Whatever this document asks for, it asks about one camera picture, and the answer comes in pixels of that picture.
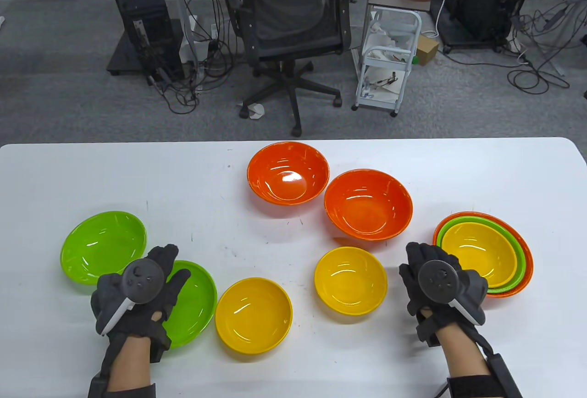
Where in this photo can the person's right forearm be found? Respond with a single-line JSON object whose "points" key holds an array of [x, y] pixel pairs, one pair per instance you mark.
{"points": [[463, 352]]}

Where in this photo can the black computer tower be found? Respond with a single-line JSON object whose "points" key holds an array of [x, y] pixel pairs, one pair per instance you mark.
{"points": [[142, 17]]}

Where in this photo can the person's right hand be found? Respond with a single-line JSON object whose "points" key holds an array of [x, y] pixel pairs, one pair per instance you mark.
{"points": [[424, 253]]}

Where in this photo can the green plastic bowl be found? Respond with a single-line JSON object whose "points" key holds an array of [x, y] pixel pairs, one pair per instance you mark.
{"points": [[195, 306], [522, 258], [103, 244]]}

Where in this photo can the yellow plastic bowl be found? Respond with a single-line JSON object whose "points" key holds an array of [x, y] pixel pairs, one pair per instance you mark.
{"points": [[479, 253], [253, 317], [351, 281]]}

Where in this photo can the grey and white controller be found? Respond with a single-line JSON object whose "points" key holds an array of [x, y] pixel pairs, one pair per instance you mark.
{"points": [[438, 281], [142, 281]]}

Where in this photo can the white plastic bag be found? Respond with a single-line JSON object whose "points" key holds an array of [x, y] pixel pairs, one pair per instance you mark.
{"points": [[390, 40]]}

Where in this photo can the white three-tier trolley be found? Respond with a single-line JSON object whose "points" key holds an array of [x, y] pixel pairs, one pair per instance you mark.
{"points": [[377, 105]]}

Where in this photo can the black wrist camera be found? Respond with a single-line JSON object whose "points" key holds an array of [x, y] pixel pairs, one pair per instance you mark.
{"points": [[429, 331], [160, 345]]}

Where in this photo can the black forearm sensor box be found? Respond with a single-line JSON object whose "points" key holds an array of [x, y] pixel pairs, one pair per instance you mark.
{"points": [[97, 389], [504, 377]]}

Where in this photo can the black mesh office chair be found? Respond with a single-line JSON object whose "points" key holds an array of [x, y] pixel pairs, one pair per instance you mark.
{"points": [[293, 45]]}

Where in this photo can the crumpled white paper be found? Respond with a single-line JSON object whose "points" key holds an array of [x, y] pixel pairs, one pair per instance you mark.
{"points": [[255, 111]]}

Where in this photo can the orange plastic bowl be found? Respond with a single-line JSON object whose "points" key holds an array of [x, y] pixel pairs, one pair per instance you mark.
{"points": [[530, 262], [288, 173], [368, 203]]}

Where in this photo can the person's left forearm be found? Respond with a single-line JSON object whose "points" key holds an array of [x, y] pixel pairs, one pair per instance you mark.
{"points": [[130, 363]]}

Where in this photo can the person's left hand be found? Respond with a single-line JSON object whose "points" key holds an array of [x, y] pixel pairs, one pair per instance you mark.
{"points": [[167, 256]]}

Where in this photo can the cardboard box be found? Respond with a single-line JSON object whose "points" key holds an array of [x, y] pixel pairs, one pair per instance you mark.
{"points": [[427, 49]]}

